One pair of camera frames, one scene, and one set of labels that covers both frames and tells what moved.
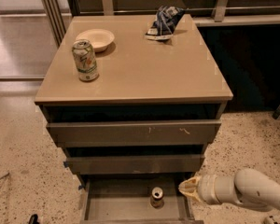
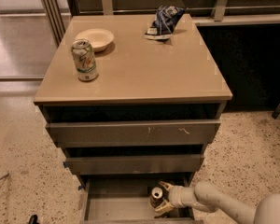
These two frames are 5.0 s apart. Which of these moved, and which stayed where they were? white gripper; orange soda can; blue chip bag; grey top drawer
Moved: white gripper
Stayed: blue chip bag; grey top drawer; orange soda can
